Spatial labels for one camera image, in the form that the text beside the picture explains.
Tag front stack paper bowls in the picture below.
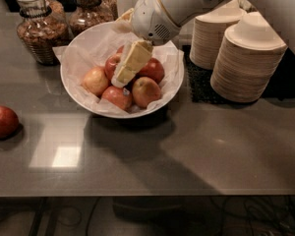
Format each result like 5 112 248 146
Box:
210 12 287 103

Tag white paper bowl liner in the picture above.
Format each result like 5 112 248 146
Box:
52 18 185 115

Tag yellow-red apple front right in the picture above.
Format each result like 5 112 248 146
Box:
132 77 161 108

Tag red apple on table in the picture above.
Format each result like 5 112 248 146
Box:
0 105 19 139

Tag black mesh mat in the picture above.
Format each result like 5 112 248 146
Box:
182 45 237 105

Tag stack paper bowls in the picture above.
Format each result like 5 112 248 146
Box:
190 0 246 70
210 12 287 103

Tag red apple front with sticker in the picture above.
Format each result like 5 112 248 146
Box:
101 86 133 110

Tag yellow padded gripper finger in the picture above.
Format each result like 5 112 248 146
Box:
112 8 134 33
111 39 153 88

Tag rear stack paper bowls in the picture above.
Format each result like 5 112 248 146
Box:
190 0 246 70

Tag red apple bowl back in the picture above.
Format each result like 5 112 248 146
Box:
116 45 124 53

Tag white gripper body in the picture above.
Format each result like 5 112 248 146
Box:
131 0 181 46

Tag glass jar of granola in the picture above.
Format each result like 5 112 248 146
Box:
16 0 69 66

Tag white ceramic bowl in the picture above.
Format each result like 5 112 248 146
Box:
59 21 185 119

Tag dark red apple right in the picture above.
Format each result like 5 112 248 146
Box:
137 58 165 84

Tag yellow-red apple left in bowl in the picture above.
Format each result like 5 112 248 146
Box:
82 67 110 97

